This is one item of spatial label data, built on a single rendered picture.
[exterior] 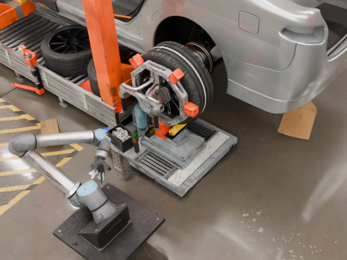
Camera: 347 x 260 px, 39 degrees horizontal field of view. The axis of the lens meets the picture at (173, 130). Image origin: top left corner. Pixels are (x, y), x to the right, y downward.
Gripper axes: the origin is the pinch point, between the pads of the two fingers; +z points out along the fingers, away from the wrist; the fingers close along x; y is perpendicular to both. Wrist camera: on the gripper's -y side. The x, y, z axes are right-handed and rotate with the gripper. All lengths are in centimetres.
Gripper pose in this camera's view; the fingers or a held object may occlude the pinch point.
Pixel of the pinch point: (97, 181)
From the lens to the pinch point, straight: 383.4
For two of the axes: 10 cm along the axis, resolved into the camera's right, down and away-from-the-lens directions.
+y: -9.0, -0.5, 4.4
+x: -4.0, -3.5, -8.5
